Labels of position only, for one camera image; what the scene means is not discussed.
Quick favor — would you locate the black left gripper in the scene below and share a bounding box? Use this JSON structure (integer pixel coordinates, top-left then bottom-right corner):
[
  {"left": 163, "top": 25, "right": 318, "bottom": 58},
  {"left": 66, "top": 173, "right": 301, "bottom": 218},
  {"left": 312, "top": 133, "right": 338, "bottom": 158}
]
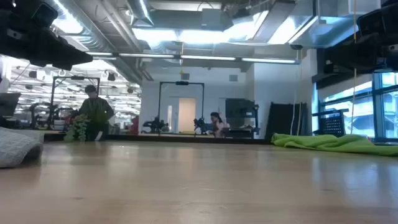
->
[{"left": 0, "top": 0, "right": 95, "bottom": 72}]

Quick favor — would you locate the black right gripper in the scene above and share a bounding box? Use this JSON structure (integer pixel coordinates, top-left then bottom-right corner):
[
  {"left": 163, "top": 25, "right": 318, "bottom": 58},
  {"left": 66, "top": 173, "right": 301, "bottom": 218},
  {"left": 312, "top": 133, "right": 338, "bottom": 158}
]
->
[{"left": 324, "top": 0, "right": 398, "bottom": 75}]

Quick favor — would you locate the green microfiber towel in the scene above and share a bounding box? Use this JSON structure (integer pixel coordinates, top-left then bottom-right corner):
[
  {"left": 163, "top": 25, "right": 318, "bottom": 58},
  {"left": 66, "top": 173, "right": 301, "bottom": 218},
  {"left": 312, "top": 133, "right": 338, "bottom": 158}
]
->
[{"left": 270, "top": 133, "right": 398, "bottom": 157}]

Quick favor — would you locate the grey microfiber towel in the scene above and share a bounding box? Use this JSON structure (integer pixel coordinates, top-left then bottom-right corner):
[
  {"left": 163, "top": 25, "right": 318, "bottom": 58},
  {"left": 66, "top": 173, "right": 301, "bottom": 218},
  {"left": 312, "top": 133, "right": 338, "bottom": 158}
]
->
[{"left": 0, "top": 126, "right": 45, "bottom": 169}]

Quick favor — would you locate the standing person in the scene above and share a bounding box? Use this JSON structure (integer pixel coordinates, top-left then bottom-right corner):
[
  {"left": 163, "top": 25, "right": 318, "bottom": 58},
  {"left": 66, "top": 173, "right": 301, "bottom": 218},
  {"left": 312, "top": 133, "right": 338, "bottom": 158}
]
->
[{"left": 78, "top": 84, "right": 115, "bottom": 141}]

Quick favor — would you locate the potted artificial green plant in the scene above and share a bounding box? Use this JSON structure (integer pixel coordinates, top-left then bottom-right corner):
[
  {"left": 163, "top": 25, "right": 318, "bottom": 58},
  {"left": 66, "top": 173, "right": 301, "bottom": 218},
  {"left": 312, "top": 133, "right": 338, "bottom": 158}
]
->
[{"left": 63, "top": 113, "right": 109, "bottom": 143}]

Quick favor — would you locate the black perforated cart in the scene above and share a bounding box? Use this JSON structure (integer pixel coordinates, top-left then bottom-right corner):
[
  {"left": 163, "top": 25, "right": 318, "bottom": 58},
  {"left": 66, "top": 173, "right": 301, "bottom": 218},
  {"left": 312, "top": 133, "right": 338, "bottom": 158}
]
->
[{"left": 312, "top": 108, "right": 350, "bottom": 138}]

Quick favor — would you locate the dark computer monitor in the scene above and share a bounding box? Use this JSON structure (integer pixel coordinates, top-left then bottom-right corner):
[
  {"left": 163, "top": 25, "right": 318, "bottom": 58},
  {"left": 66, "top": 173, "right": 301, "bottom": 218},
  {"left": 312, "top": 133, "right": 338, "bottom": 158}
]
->
[{"left": 0, "top": 92, "right": 22, "bottom": 118}]

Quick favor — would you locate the red background object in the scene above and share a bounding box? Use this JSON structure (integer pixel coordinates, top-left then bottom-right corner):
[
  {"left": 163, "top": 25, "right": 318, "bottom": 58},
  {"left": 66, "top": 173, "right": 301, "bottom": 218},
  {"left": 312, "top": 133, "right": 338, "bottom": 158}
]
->
[{"left": 130, "top": 115, "right": 140, "bottom": 136}]

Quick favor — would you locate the black leaning panel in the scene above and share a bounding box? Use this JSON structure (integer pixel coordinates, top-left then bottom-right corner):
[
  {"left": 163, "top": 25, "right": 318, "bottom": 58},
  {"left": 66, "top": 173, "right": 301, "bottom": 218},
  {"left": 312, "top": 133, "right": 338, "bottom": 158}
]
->
[{"left": 265, "top": 101, "right": 309, "bottom": 138}]

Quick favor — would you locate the black desk with cabinet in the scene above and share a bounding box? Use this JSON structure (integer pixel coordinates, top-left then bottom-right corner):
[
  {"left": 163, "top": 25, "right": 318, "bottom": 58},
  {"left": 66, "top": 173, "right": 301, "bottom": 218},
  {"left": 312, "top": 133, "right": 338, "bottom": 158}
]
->
[{"left": 221, "top": 98, "right": 261, "bottom": 139}]

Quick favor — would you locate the beige door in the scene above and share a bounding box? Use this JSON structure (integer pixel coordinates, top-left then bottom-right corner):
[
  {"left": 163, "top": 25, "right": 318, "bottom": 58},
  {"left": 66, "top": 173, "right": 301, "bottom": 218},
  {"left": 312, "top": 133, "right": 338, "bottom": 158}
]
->
[{"left": 177, "top": 97, "right": 197, "bottom": 133}]

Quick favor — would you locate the long ceiling light bar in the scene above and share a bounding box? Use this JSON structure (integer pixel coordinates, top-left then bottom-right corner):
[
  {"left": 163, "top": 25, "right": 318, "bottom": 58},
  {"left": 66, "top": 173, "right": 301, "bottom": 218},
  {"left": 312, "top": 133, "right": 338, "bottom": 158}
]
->
[{"left": 86, "top": 52, "right": 302, "bottom": 65}]

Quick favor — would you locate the seated person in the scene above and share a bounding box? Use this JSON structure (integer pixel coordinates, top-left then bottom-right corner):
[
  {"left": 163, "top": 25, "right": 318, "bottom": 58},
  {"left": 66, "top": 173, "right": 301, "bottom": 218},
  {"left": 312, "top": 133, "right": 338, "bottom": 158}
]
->
[{"left": 209, "top": 111, "right": 231, "bottom": 138}]

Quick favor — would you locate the black robot rig frame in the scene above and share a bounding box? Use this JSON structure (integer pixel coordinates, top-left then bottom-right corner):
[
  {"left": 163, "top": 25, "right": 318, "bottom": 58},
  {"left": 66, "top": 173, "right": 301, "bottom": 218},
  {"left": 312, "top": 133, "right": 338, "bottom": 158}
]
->
[
  {"left": 49, "top": 75, "right": 101, "bottom": 130},
  {"left": 157, "top": 81, "right": 205, "bottom": 135}
]

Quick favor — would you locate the yellow hanging cable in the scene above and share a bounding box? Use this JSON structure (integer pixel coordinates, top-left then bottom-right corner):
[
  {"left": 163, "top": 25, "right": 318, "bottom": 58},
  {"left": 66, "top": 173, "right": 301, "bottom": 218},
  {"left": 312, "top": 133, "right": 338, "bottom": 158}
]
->
[{"left": 350, "top": 0, "right": 359, "bottom": 136}]

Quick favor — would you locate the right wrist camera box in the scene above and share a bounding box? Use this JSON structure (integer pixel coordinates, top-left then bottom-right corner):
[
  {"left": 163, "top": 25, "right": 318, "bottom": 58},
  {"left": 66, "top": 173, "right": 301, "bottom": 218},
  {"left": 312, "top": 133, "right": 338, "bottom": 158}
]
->
[{"left": 356, "top": 9, "right": 388, "bottom": 35}]

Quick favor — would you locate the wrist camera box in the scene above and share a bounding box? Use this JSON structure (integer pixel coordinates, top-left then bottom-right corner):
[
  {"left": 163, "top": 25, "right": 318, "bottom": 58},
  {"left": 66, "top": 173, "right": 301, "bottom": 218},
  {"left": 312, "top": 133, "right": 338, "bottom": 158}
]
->
[
  {"left": 30, "top": 2, "right": 59, "bottom": 29},
  {"left": 356, "top": 9, "right": 388, "bottom": 35}
]

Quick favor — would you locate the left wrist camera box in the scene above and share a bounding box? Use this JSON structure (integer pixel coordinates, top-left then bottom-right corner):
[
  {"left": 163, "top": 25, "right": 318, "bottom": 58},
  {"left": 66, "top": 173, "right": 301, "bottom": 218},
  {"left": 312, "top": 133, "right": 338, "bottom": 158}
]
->
[{"left": 30, "top": 2, "right": 59, "bottom": 29}]

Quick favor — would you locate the blue window frame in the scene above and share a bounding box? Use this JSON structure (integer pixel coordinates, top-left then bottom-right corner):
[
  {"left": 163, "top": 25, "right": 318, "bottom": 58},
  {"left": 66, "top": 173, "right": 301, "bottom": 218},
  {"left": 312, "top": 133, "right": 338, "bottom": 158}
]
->
[{"left": 310, "top": 70, "right": 398, "bottom": 144}]

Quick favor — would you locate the white hanging cable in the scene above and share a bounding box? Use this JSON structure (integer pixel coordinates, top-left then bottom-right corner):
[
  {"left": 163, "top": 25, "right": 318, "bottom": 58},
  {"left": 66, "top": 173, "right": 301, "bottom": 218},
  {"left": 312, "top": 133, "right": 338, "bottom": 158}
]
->
[{"left": 289, "top": 49, "right": 304, "bottom": 136}]

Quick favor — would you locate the black aluminium table frame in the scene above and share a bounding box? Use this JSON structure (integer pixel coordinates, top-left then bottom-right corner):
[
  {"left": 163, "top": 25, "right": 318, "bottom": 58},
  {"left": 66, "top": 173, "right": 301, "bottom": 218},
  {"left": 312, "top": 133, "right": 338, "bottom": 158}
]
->
[{"left": 43, "top": 129, "right": 272, "bottom": 145}]

